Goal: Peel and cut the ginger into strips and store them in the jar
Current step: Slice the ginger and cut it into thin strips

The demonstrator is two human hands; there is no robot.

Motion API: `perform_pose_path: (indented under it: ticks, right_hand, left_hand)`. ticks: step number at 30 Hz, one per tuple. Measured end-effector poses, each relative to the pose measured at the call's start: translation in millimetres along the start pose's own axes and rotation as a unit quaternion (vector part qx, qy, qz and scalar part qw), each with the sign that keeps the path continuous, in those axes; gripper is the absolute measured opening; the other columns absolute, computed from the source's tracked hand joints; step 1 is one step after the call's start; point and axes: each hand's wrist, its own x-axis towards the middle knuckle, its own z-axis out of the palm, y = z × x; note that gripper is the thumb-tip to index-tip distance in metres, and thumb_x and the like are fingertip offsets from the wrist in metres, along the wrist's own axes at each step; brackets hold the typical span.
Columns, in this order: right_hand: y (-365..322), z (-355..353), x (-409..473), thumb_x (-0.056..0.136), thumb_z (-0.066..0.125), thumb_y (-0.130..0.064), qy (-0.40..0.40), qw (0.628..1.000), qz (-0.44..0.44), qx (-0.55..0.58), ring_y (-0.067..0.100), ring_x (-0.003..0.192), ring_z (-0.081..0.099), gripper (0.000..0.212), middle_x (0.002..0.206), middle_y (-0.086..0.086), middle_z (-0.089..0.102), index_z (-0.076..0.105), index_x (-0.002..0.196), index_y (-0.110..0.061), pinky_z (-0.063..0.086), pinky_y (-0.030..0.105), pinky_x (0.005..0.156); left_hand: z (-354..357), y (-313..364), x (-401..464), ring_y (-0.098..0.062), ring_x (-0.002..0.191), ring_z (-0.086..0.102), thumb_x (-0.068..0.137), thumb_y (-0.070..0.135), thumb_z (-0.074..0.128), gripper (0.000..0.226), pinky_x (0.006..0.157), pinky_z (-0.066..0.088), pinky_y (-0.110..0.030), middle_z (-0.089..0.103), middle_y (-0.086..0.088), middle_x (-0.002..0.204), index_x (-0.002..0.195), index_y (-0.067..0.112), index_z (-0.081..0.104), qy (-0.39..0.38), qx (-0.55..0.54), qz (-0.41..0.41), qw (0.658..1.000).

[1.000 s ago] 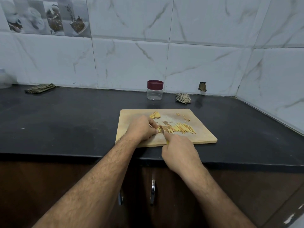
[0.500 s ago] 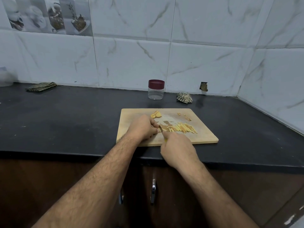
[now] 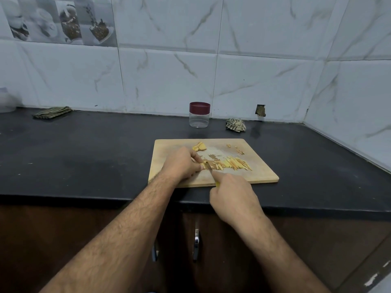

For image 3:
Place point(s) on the person's right hand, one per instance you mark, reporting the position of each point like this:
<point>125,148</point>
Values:
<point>235,198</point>

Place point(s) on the person's left hand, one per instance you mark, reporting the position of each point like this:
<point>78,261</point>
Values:
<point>180,164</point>

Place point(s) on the pile of yellow ginger slices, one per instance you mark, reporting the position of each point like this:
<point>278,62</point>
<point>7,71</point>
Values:
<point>199,146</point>

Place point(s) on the pile of ginger strips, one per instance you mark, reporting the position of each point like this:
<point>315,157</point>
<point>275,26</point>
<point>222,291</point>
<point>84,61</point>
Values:
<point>231,163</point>

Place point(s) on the wooden cutting board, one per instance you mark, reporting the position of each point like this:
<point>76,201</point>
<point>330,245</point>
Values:
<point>262,171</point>

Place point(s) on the clear jar maroon lid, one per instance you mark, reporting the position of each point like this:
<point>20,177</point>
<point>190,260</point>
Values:
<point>199,121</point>

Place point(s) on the person's left forearm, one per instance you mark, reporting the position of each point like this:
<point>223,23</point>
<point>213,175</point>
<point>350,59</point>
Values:
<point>104,244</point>

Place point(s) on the person's right forearm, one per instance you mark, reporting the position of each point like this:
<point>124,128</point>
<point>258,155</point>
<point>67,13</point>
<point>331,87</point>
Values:
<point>287,256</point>

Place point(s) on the small ginger peel scraps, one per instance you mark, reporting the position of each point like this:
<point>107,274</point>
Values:
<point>235,149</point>

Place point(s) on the black countertop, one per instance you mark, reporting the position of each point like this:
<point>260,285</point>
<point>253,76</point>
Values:
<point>61,158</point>

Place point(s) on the crumpled patterned cloth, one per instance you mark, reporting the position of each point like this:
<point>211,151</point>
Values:
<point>236,125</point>

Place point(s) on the folded green cloth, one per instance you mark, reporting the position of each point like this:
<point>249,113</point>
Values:
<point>52,113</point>

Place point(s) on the brown wooden cabinet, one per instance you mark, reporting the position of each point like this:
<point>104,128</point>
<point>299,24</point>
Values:
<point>61,253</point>

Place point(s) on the clear plastic container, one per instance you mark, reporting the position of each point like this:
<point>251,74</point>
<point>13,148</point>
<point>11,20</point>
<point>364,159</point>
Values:
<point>7,100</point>

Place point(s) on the decorative picture tiles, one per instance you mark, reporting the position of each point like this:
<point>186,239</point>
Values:
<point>58,20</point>

